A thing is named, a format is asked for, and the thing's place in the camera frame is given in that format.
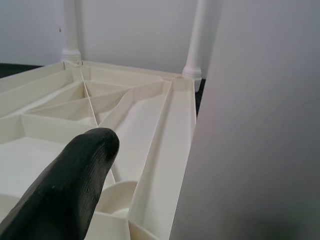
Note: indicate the white plastic table leg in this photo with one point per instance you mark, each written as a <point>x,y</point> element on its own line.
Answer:
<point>196,40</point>
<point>70,30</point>
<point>250,125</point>

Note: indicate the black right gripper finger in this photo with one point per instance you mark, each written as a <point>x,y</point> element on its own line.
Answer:
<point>65,190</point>

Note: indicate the white plastic table top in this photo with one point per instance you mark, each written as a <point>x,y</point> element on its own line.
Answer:
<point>155,130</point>

